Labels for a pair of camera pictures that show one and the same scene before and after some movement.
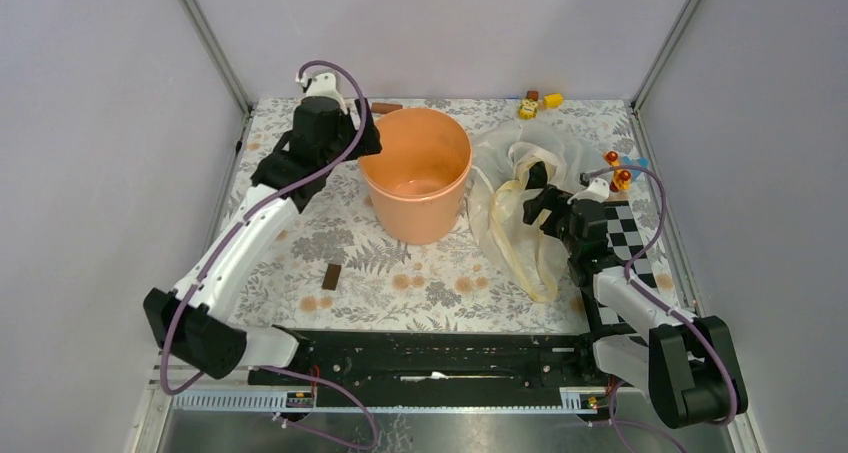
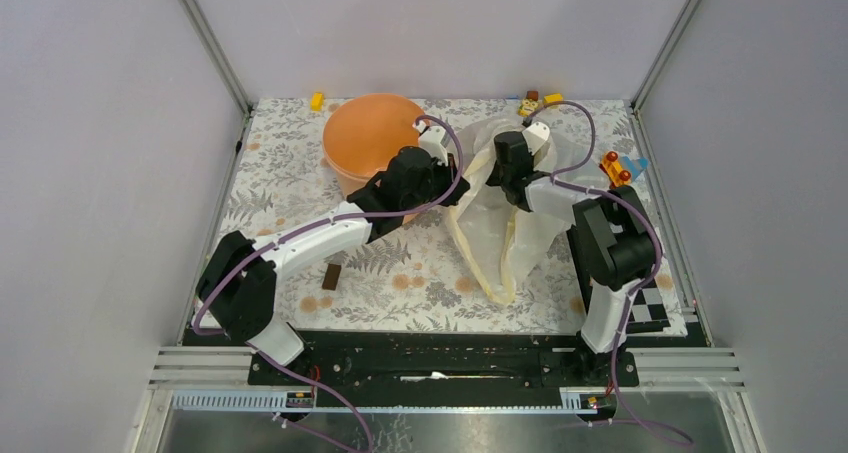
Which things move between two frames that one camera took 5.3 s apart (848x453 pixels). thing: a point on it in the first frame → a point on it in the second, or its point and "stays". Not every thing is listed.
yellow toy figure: (528, 109) stays
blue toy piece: (642, 162) stays
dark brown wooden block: (331, 276) stays
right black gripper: (551, 199) → (495, 170)
